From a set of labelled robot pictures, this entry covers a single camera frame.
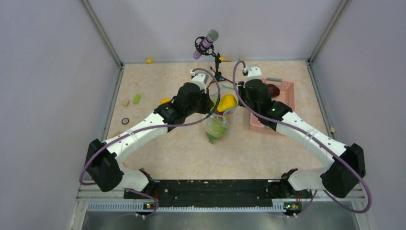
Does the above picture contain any red apple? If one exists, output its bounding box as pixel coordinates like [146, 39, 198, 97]
[267, 84, 281, 98]

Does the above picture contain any yellow lemon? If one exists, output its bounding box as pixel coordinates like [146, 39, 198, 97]
[216, 94, 237, 113]

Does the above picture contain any clear zip bag blue zipper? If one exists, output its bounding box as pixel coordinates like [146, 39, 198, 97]
[203, 84, 238, 142]

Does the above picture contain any pink plastic perforated basket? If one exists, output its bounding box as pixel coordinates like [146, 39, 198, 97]
[249, 78, 295, 136]

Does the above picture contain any green cabbage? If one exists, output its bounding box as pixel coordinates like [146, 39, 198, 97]
[205, 117, 228, 144]

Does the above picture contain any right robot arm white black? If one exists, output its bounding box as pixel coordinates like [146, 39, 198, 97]
[237, 79, 366, 198]

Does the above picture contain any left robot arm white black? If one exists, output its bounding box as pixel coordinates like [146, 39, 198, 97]
[85, 81, 214, 198]

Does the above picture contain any yellow rectangular block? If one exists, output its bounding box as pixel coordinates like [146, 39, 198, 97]
[160, 97, 171, 104]

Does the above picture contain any green toy block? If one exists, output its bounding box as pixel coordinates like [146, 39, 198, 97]
[132, 94, 141, 104]

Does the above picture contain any small wooden cube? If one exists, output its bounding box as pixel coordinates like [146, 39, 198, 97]
[122, 100, 130, 107]

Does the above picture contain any grey purple microphone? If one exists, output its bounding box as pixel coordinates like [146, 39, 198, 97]
[193, 29, 219, 59]

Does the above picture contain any wooden peg at wall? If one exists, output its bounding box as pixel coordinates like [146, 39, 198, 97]
[219, 57, 233, 62]

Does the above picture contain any brown ring toy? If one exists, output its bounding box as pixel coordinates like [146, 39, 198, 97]
[121, 117, 129, 125]

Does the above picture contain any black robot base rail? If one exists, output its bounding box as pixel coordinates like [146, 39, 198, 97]
[144, 179, 312, 208]

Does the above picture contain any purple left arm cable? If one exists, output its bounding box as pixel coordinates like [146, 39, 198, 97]
[79, 68, 222, 219]

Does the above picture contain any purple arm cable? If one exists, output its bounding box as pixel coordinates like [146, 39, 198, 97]
[233, 60, 372, 217]
[79, 68, 222, 219]

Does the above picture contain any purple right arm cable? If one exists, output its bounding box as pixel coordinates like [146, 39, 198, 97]
[233, 60, 372, 217]

